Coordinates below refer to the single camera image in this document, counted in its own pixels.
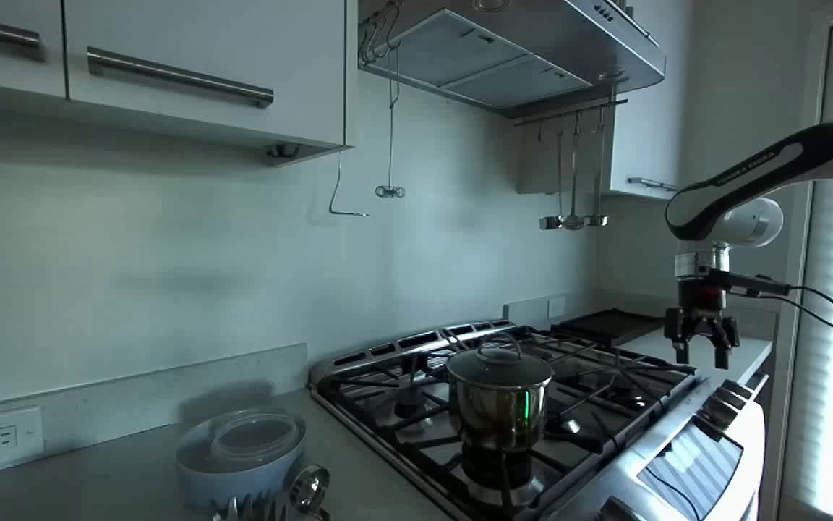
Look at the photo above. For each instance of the steel range hood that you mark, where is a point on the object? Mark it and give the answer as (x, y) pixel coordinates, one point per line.
(509, 57)

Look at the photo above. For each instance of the stainless steel gas stove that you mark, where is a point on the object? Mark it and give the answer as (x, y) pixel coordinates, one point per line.
(627, 435)

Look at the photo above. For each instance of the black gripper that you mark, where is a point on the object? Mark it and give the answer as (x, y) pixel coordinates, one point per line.
(701, 302)

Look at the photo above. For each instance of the steel pot with lid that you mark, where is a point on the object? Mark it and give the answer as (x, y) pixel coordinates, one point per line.
(497, 413)

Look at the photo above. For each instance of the steel utensil hanger rail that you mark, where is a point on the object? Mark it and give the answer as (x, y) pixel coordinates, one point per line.
(564, 111)

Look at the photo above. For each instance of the black griddle tray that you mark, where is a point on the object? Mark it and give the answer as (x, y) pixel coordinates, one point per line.
(609, 328)

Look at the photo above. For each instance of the small steel measuring cup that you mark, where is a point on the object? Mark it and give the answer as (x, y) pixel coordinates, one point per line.
(308, 490)

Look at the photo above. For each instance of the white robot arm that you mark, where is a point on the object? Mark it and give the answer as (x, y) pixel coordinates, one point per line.
(723, 213)

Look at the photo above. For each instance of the white corner upper cabinet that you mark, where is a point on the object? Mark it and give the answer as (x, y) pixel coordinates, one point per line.
(642, 138)

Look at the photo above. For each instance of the blue bowl with lid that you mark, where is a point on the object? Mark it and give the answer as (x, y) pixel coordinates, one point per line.
(237, 457)

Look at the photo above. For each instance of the hanging steel ladle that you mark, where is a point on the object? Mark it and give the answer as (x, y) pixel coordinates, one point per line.
(596, 218)

